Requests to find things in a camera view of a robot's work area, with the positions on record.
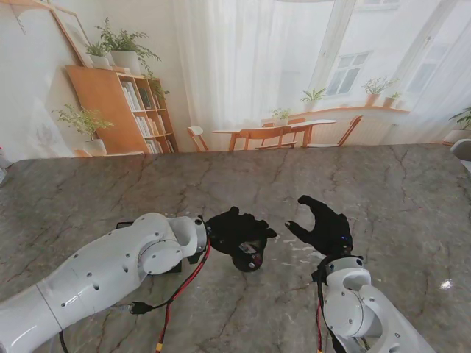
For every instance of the black mesh desk organizer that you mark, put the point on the black mesh desk organizer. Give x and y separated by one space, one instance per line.
173 267

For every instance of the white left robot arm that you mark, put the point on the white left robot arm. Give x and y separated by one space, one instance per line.
103 272

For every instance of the printed room scene backdrop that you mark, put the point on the printed room scene backdrop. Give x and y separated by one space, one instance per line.
239 55

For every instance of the black mesh pen cup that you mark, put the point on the black mesh pen cup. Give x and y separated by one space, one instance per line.
248 257

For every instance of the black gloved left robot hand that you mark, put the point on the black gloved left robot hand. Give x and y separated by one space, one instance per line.
235 235

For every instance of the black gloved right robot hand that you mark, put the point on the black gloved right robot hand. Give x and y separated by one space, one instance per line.
327 231

